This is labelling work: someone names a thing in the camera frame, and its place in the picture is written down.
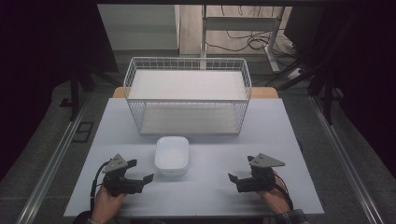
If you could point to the wooden table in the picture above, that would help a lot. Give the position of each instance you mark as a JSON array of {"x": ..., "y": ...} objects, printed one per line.
[{"x": 265, "y": 92}]

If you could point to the white metal desk frame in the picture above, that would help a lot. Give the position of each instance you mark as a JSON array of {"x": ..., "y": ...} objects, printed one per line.
[{"x": 239, "y": 23}]

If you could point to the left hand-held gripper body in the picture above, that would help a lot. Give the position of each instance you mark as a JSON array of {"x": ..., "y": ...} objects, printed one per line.
[{"x": 115, "y": 182}]

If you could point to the aluminium rail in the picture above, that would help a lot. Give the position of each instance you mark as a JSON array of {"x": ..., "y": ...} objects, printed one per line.
[
  {"x": 53, "y": 165},
  {"x": 342, "y": 158}
]

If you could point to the silver wristwatch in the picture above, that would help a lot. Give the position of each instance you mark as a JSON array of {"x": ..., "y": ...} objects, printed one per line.
[{"x": 92, "y": 221}]

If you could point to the person's left hand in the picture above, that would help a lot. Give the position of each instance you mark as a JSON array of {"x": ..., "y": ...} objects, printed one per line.
[{"x": 104, "y": 207}]

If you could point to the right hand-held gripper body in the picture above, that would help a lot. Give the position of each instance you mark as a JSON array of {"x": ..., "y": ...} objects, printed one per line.
[{"x": 257, "y": 182}]

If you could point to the white rectangular bowl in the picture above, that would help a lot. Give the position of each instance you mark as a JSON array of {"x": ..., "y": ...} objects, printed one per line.
[{"x": 172, "y": 155}]

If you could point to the dark monitor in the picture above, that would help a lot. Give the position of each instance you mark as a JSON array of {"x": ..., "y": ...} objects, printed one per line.
[{"x": 300, "y": 29}]

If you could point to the person's right hand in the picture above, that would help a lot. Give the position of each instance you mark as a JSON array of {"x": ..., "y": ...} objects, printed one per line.
[{"x": 275, "y": 199}]

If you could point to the white power strip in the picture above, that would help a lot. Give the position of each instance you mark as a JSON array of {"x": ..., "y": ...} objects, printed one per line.
[{"x": 294, "y": 73}]

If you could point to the black tripod stand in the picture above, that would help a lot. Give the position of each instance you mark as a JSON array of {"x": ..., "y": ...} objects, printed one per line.
[
  {"x": 74, "y": 93},
  {"x": 327, "y": 93}
]

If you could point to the black floor bracket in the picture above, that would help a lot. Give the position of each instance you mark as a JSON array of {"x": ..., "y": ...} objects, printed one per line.
[{"x": 82, "y": 132}]

